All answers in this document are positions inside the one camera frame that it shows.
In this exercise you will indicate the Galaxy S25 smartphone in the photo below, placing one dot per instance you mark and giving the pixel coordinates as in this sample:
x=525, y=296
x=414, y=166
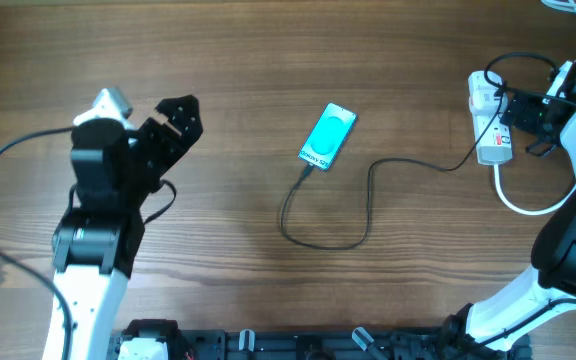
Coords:
x=327, y=136

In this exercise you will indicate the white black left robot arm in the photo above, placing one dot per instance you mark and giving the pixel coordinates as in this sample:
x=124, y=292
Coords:
x=117, y=166

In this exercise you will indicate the black mounting rail base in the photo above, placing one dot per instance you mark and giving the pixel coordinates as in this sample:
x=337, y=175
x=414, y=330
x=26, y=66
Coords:
x=163, y=339

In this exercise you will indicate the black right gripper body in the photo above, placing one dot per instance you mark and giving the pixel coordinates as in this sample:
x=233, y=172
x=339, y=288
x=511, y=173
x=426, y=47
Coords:
x=530, y=114

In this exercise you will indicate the white charger plug adapter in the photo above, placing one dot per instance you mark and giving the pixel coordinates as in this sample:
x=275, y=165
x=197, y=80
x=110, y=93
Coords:
x=484, y=101

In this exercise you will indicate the white power strip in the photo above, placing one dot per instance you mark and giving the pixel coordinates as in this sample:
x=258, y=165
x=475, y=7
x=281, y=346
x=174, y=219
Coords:
x=493, y=140

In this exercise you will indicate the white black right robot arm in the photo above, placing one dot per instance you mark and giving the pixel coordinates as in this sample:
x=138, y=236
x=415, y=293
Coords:
x=547, y=288

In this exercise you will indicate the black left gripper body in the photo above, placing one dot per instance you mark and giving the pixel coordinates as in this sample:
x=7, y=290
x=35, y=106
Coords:
x=158, y=150

